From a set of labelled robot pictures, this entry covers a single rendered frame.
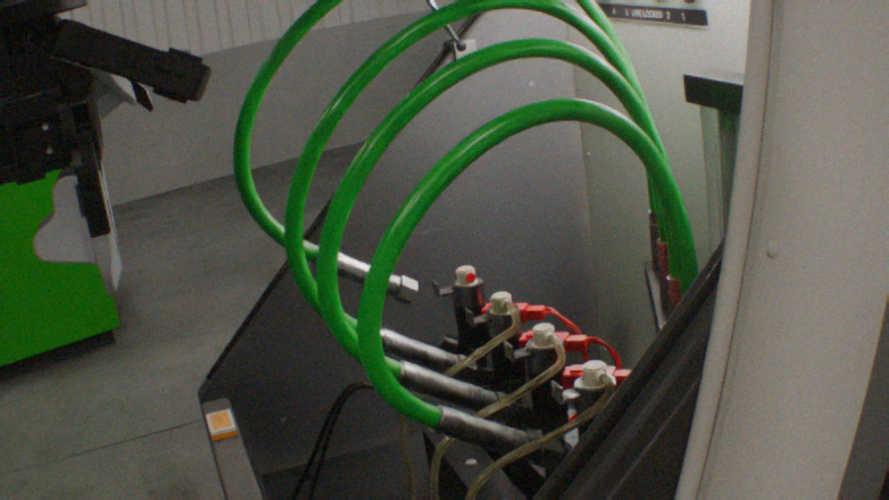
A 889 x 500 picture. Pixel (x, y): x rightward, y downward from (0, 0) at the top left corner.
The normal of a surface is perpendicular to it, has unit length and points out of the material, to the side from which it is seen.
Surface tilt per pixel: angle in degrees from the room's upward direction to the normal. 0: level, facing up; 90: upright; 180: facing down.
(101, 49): 90
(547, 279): 90
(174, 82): 90
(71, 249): 93
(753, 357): 76
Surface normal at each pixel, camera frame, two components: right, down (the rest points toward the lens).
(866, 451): -0.94, 0.00
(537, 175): 0.33, 0.25
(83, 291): 0.54, 0.18
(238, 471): -0.14, -0.94
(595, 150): -0.93, 0.22
